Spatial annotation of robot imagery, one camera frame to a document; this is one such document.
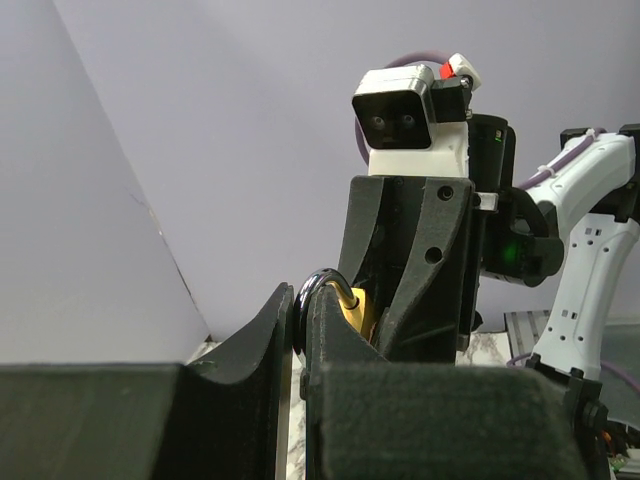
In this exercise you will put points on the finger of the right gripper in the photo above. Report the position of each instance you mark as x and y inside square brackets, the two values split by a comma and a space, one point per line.
[422, 322]
[363, 208]

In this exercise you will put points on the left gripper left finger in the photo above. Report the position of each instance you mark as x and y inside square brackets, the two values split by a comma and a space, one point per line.
[223, 416]

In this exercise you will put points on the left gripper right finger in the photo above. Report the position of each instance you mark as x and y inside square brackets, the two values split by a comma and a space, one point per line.
[368, 418]

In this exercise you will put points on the large brass padlock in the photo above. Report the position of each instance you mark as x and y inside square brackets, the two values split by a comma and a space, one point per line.
[355, 307]

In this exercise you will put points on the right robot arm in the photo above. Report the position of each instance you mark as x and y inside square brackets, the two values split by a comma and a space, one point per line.
[577, 217]

